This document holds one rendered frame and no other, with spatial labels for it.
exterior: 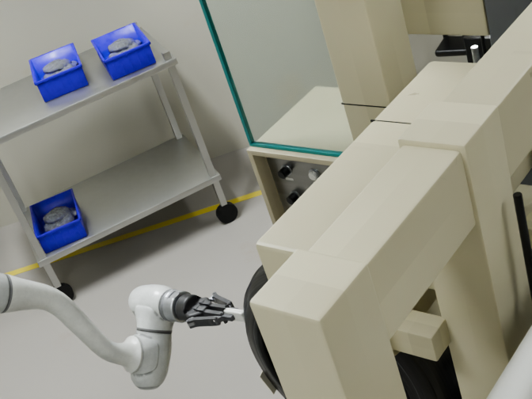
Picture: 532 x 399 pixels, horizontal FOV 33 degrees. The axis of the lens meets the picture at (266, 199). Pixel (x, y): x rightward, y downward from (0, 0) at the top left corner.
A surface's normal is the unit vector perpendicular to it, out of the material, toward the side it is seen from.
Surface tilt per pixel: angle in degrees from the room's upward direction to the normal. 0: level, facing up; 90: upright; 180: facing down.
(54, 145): 90
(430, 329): 0
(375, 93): 90
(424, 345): 90
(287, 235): 0
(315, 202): 0
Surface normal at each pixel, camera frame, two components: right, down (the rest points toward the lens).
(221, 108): 0.13, 0.51
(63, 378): -0.29, -0.80
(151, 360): 0.55, 0.02
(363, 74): -0.57, 0.57
